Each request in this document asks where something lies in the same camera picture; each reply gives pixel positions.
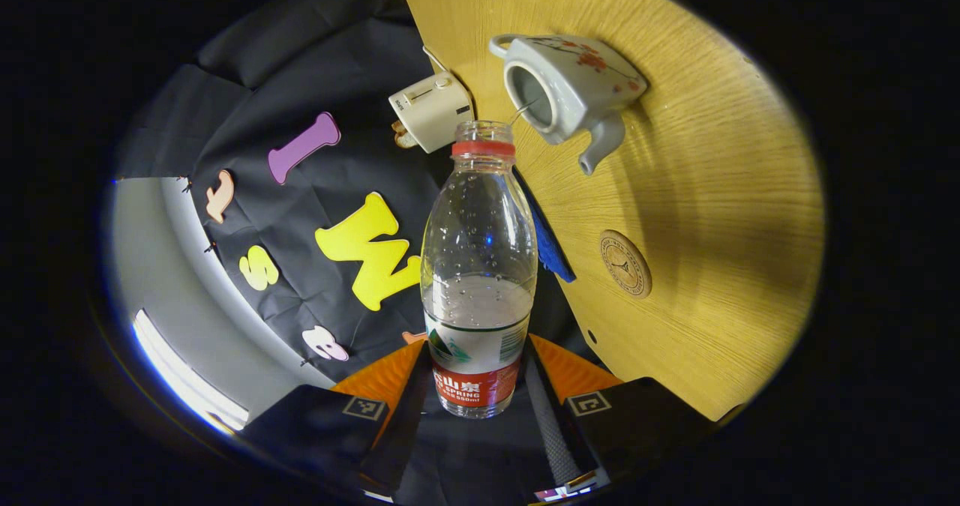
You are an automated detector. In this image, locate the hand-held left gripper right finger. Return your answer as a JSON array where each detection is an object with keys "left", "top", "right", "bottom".
[{"left": 523, "top": 334, "right": 715, "bottom": 490}]

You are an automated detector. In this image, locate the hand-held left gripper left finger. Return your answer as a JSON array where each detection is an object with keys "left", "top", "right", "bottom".
[{"left": 238, "top": 340, "right": 434, "bottom": 496}]

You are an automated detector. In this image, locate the clear plastic water bottle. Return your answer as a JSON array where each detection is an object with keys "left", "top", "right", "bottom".
[{"left": 420, "top": 120, "right": 539, "bottom": 419}]

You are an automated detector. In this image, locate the round wooden coaster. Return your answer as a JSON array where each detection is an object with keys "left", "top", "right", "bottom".
[{"left": 599, "top": 229, "right": 653, "bottom": 299}]

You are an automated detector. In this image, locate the white floral teacup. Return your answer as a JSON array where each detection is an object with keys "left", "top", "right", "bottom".
[{"left": 489, "top": 34, "right": 648, "bottom": 176}]

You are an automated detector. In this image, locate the white toaster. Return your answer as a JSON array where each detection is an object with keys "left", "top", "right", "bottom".
[{"left": 388, "top": 71, "right": 475, "bottom": 154}]

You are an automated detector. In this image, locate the blue towel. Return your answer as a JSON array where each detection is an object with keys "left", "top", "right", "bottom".
[{"left": 514, "top": 169, "right": 577, "bottom": 283}]

